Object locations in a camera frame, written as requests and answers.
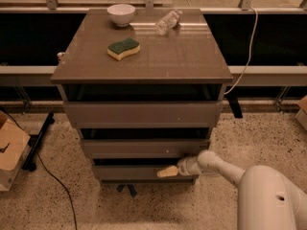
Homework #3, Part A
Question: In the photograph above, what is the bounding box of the black stand foot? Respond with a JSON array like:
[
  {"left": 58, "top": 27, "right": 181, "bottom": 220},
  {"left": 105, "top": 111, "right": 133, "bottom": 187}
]
[{"left": 22, "top": 113, "right": 55, "bottom": 172}]

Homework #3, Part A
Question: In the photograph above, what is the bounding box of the cardboard box left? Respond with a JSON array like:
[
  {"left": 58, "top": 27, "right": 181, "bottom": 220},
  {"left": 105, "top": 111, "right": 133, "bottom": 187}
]
[{"left": 0, "top": 112, "right": 30, "bottom": 192}]

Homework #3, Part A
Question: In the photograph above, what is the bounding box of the black bracket behind cabinet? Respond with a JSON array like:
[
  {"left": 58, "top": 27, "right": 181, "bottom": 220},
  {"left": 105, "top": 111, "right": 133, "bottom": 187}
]
[{"left": 226, "top": 92, "right": 243, "bottom": 119}]

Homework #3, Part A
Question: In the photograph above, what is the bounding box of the grey top drawer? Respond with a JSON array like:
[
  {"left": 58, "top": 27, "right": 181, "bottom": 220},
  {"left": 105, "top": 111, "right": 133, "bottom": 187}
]
[{"left": 63, "top": 102, "right": 222, "bottom": 128}]

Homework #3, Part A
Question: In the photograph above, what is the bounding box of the cardboard box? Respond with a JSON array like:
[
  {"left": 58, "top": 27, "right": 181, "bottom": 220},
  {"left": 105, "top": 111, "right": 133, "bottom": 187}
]
[
  {"left": 0, "top": 112, "right": 30, "bottom": 192},
  {"left": 295, "top": 95, "right": 307, "bottom": 130}
]

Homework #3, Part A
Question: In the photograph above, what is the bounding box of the clear plastic bottle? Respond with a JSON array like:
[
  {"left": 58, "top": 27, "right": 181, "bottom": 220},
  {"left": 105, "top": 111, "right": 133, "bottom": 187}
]
[{"left": 155, "top": 10, "right": 182, "bottom": 35}]

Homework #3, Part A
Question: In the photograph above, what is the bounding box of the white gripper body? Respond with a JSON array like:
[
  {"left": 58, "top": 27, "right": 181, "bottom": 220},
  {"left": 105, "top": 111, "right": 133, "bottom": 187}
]
[{"left": 177, "top": 156, "right": 201, "bottom": 176}]

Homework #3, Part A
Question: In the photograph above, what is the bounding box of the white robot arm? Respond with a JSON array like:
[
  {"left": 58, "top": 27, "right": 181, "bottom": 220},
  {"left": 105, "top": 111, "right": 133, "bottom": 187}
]
[{"left": 157, "top": 150, "right": 307, "bottom": 230}]

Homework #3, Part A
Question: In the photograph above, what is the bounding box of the grey drawer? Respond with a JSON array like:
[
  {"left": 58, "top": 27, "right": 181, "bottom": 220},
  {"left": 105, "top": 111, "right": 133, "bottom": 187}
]
[
  {"left": 81, "top": 139, "right": 210, "bottom": 159},
  {"left": 63, "top": 102, "right": 222, "bottom": 128},
  {"left": 92, "top": 166, "right": 198, "bottom": 181}
]

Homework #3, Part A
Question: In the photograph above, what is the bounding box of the grey middle drawer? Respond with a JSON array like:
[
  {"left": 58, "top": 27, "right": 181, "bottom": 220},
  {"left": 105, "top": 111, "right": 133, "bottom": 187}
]
[{"left": 81, "top": 139, "right": 210, "bottom": 159}]

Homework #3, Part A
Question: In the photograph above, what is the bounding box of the green yellow sponge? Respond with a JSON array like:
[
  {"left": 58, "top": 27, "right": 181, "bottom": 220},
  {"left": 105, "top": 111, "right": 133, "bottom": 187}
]
[{"left": 107, "top": 37, "right": 140, "bottom": 61}]

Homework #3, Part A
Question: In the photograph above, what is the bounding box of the black floor cable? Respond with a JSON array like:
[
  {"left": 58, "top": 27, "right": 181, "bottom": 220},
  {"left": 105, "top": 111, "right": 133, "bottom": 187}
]
[{"left": 0, "top": 105, "right": 79, "bottom": 230}]

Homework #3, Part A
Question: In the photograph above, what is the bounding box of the white ceramic bowl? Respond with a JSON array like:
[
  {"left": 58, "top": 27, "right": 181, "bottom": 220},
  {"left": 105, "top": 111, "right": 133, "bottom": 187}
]
[{"left": 106, "top": 4, "right": 135, "bottom": 27}]

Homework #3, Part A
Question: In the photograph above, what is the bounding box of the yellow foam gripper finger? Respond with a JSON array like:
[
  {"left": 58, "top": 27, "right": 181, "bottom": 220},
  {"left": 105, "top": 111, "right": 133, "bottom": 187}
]
[{"left": 157, "top": 166, "right": 178, "bottom": 178}]

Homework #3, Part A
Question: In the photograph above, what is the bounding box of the grey bottom drawer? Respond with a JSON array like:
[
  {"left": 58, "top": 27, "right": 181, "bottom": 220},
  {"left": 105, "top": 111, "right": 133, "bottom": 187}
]
[{"left": 92, "top": 166, "right": 198, "bottom": 181}]

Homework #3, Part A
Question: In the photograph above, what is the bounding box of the white cable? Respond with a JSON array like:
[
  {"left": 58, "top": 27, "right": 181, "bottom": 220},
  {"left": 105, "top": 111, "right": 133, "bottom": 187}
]
[{"left": 224, "top": 7, "right": 259, "bottom": 97}]

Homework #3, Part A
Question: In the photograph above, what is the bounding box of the grey drawer cabinet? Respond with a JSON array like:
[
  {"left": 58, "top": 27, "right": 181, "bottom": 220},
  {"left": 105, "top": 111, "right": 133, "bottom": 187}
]
[{"left": 51, "top": 9, "right": 232, "bottom": 184}]

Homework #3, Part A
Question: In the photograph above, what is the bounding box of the cardboard box right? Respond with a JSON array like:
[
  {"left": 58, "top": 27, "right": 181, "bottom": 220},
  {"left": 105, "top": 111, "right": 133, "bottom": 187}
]
[{"left": 295, "top": 95, "right": 307, "bottom": 130}]

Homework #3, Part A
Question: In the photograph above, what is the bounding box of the blue tape cross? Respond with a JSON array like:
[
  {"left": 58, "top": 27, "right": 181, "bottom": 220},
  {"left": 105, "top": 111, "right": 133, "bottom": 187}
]
[{"left": 116, "top": 184, "right": 137, "bottom": 198}]

